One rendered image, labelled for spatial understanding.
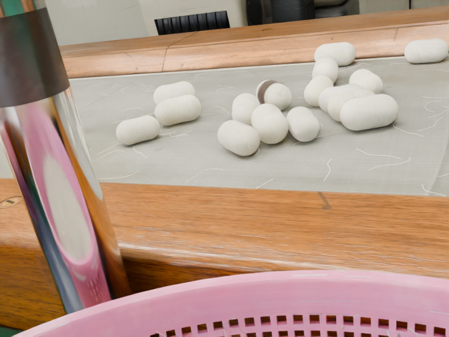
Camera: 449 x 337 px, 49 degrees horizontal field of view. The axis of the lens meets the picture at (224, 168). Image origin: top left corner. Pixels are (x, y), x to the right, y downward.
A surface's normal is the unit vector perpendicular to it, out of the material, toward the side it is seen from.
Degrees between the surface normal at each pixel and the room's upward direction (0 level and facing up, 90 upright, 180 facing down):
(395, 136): 0
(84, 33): 92
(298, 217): 0
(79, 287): 90
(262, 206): 0
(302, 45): 45
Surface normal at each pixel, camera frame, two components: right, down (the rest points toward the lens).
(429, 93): -0.16, -0.90
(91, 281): 0.38, 0.33
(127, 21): -0.35, 0.44
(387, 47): -0.38, -0.33
